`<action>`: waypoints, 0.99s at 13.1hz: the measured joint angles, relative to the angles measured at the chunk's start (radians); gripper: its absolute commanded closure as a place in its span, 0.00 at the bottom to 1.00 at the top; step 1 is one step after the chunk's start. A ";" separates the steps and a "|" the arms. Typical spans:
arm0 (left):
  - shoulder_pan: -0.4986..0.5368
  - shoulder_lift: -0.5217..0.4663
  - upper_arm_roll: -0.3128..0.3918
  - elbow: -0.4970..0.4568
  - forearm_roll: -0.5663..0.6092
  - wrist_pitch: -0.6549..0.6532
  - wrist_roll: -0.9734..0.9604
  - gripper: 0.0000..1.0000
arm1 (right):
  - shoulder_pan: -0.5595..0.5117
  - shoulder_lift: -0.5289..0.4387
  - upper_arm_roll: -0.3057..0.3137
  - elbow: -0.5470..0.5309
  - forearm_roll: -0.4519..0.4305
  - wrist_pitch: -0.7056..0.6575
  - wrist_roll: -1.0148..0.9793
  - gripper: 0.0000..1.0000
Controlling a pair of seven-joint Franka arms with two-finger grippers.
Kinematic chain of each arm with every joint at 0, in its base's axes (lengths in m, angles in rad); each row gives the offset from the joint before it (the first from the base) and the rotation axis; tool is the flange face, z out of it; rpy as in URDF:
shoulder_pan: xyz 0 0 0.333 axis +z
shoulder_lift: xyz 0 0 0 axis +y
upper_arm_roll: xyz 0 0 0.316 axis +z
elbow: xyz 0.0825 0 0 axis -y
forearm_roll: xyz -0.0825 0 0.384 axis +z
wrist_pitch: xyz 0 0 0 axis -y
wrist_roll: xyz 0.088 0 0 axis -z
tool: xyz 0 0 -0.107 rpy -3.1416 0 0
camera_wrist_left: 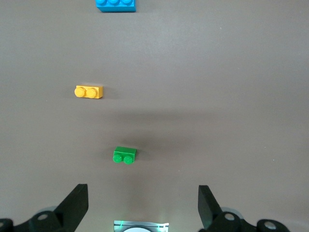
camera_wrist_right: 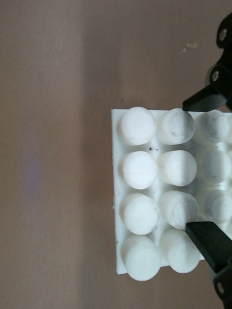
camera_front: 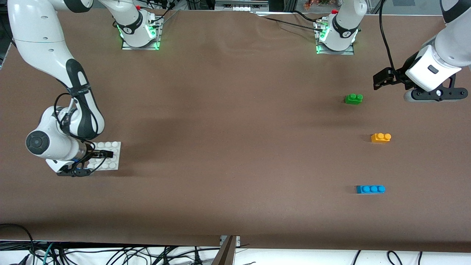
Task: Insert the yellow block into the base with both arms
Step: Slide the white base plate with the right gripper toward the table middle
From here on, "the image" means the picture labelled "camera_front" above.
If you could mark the yellow toy block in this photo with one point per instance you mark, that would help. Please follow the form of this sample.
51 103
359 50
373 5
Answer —
379 139

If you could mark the blue toy block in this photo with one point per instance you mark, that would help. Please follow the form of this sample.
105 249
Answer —
369 190

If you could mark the green toy block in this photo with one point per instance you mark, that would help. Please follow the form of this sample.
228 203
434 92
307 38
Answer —
352 100

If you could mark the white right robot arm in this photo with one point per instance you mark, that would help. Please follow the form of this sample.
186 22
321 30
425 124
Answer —
40 36

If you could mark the metal table frame beam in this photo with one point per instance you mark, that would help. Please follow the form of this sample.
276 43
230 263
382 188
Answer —
224 255

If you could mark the white studded base plate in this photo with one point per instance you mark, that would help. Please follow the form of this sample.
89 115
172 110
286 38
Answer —
114 162

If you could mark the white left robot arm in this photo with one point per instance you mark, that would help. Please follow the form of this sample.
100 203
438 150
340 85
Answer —
346 22

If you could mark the brown table cover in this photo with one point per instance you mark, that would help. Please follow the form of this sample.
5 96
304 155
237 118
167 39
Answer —
220 184

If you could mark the white power strip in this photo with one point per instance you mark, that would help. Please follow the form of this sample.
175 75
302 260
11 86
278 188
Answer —
239 7

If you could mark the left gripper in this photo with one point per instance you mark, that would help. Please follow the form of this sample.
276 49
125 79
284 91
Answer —
400 75

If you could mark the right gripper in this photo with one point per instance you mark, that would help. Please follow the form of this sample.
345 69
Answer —
90 154

